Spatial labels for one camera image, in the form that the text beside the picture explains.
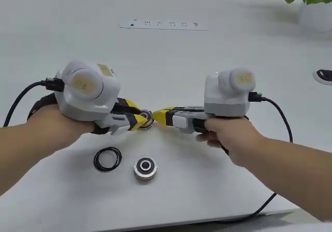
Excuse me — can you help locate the black rubber ring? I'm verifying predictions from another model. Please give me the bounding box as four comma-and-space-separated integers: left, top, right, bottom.
93, 146, 120, 172
97, 147, 123, 171

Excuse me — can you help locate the person's right forearm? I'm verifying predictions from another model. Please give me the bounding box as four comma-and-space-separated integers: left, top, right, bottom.
233, 134, 332, 224

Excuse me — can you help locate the white plant pot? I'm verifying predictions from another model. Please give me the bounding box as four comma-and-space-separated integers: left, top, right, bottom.
297, 1, 332, 34

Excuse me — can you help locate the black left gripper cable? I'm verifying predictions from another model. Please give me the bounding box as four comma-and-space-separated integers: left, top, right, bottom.
2, 77, 65, 128

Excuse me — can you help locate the white table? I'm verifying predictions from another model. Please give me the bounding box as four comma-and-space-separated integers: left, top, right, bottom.
0, 0, 332, 232

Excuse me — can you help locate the metal wheel with bearing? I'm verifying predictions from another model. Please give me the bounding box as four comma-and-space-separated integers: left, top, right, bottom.
132, 157, 156, 182
139, 108, 156, 130

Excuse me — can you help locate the person's left forearm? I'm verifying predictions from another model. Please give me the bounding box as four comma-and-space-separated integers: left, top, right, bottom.
0, 119, 78, 200

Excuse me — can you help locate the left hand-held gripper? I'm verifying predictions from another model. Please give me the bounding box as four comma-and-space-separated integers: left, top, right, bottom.
53, 58, 149, 137

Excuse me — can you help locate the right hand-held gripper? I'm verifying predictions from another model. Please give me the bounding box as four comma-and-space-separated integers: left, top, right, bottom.
151, 66, 256, 134

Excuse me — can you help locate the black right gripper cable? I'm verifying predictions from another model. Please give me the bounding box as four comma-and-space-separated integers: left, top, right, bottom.
215, 91, 294, 223

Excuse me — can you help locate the person's right hand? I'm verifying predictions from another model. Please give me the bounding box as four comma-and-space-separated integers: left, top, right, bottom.
196, 116, 260, 168

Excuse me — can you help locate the white power strip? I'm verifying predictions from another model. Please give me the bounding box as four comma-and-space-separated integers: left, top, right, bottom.
118, 18, 209, 32

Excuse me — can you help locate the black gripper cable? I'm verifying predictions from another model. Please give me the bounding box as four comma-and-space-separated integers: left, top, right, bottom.
215, 91, 294, 223
2, 77, 65, 128

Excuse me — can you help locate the person's left hand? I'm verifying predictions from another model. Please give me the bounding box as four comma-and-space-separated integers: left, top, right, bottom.
27, 93, 109, 142

